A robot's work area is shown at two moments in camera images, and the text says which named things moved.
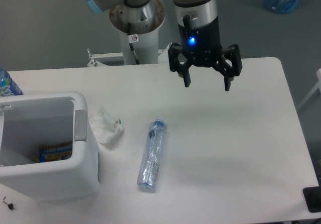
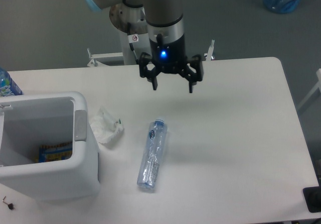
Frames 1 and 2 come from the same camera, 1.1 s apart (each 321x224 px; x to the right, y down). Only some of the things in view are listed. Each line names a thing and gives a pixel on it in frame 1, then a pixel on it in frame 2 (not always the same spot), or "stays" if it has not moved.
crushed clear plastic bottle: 151,158 stays
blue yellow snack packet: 54,152 stays
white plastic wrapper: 105,127 stays
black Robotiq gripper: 202,44 to 170,57
